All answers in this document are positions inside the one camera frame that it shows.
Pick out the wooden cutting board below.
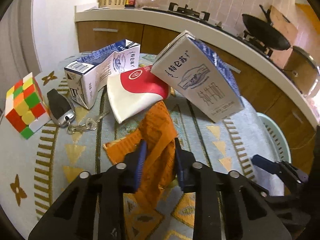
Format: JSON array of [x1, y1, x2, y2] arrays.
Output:
[[268, 4, 299, 68]]

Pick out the black car key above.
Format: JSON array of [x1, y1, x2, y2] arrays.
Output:
[[47, 89, 75, 127]]

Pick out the black gas stove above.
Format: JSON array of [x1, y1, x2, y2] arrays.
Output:
[[143, 2, 273, 58]]

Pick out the black frying pan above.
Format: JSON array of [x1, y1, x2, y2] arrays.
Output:
[[242, 14, 291, 50]]

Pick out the brown rice cooker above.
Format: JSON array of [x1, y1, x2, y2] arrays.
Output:
[[283, 46, 319, 98]]

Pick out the orange snack wrapper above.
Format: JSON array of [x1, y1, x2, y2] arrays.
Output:
[[103, 101, 177, 210]]

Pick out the crushed blue milk carton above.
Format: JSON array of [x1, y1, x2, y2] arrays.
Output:
[[64, 39, 140, 109]]

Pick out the blue white milk carton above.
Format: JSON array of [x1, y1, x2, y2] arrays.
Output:
[[151, 30, 245, 122]]

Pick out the rubik's cube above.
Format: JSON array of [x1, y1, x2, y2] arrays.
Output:
[[4, 73, 50, 139]]

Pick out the pan lid with handle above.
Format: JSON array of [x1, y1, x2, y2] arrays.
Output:
[[259, 4, 273, 26]]

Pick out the light blue trash basket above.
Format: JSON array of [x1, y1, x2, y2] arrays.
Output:
[[257, 113, 292, 163]]

